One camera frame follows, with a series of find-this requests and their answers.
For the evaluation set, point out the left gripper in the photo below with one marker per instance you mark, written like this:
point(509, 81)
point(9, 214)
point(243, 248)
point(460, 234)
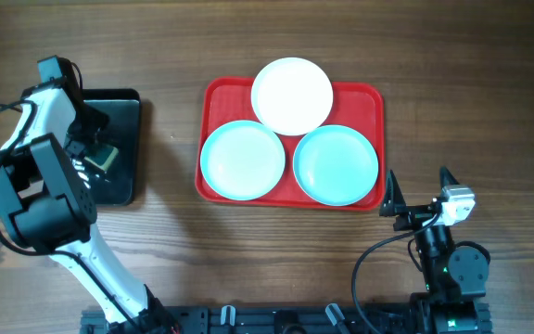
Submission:
point(83, 140)

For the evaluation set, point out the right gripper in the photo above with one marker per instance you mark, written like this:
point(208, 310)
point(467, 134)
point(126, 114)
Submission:
point(417, 214)

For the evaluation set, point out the green and yellow sponge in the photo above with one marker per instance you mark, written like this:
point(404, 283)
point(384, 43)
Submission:
point(101, 156)

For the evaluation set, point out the light blue plate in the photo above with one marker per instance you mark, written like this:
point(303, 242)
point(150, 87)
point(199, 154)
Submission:
point(335, 165)
point(242, 160)

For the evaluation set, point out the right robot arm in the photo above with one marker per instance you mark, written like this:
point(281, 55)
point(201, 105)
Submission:
point(455, 273)

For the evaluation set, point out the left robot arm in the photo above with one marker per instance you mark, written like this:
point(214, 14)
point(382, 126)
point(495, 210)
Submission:
point(46, 210)

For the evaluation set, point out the black rectangular water tray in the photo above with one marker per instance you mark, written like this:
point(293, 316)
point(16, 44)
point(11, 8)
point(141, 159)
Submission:
point(123, 106)

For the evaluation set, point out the red plastic tray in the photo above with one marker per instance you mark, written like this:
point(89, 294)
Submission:
point(356, 105)

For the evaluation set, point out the white round plate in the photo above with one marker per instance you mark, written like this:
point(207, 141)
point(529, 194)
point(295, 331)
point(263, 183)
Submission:
point(292, 96)

